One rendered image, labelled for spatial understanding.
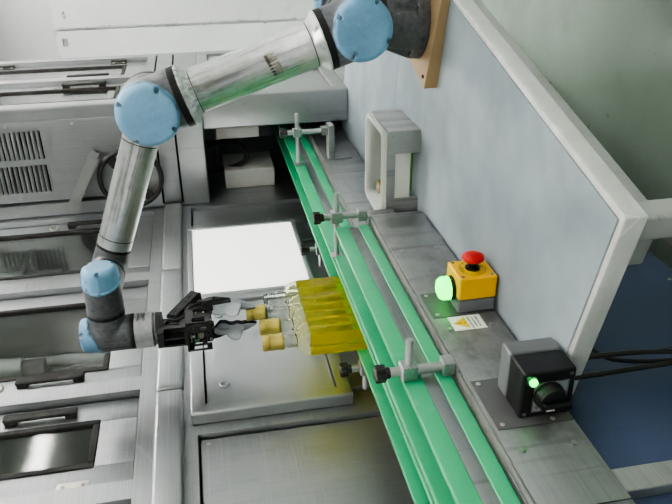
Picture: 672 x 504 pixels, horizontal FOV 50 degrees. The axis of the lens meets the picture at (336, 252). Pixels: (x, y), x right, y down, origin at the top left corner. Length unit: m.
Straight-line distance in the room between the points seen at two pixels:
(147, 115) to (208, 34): 3.83
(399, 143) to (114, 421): 0.87
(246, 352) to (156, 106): 0.63
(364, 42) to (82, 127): 1.33
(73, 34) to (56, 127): 2.76
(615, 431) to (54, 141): 1.93
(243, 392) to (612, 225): 0.90
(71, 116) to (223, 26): 2.83
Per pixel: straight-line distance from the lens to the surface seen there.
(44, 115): 2.46
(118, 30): 5.18
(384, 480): 1.41
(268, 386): 1.58
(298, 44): 1.36
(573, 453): 1.05
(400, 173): 1.69
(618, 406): 1.18
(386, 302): 1.36
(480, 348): 1.21
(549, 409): 1.04
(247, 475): 1.43
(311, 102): 2.44
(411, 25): 1.51
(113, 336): 1.55
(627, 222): 0.94
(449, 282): 1.28
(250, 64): 1.35
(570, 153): 1.04
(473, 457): 1.04
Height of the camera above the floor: 1.24
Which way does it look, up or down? 9 degrees down
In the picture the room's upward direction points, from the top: 96 degrees counter-clockwise
